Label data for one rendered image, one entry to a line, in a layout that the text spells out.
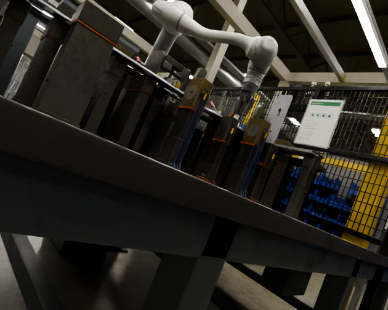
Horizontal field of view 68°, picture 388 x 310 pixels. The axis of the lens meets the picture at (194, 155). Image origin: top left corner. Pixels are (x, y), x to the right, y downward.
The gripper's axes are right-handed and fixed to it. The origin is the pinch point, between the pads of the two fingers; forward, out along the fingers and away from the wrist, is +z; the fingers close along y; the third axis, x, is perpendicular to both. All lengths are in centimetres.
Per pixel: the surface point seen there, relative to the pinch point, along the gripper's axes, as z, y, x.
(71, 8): -10, -28, -84
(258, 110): -4.6, 18.1, -6.7
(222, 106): -7.9, -14.8, 0.2
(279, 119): -14.3, 3.8, 26.6
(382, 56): -217, -74, 279
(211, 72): -305, -649, 427
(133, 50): -10, -27, -54
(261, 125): 3.1, 24.4, -8.4
